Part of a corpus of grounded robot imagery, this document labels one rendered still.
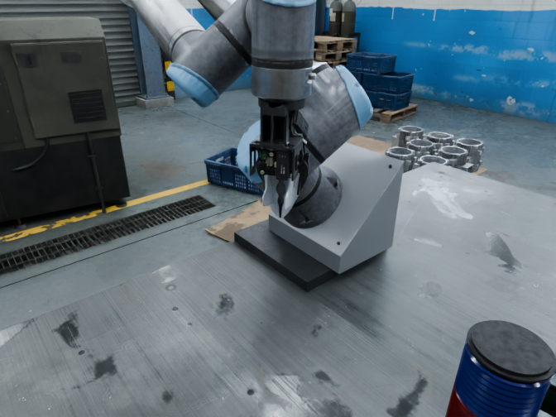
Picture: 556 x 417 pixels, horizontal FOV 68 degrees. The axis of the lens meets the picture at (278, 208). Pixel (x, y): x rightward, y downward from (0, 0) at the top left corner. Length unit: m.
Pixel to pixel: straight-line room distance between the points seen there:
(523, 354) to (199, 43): 0.60
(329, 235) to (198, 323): 0.39
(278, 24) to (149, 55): 6.13
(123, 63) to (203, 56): 6.17
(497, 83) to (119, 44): 5.43
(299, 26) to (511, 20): 6.27
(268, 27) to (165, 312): 0.68
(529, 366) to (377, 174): 0.82
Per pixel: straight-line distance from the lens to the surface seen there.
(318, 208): 1.08
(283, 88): 0.61
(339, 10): 7.91
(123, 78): 6.90
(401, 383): 0.88
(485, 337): 0.37
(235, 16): 0.72
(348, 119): 0.98
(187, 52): 0.73
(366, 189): 1.10
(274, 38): 0.60
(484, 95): 6.98
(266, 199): 0.69
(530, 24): 6.72
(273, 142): 0.62
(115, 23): 6.82
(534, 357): 0.37
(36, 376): 0.98
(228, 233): 2.89
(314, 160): 0.99
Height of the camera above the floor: 1.45
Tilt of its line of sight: 27 degrees down
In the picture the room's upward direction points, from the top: straight up
